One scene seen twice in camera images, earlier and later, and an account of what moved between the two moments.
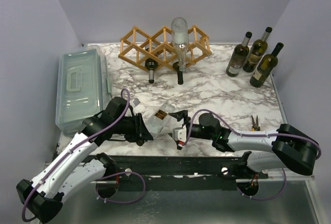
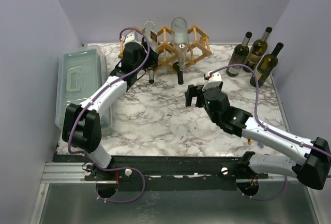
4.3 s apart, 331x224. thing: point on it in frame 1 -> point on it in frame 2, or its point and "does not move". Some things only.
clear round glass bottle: (180, 40) does not move
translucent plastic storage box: (83, 87) does not move
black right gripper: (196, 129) -> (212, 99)
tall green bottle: (257, 50) does not move
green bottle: (265, 66) does not move
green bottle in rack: (176, 65) does not move
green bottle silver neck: (239, 56) does not move
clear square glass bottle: (156, 119) -> (151, 30)
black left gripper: (140, 133) -> (152, 59)
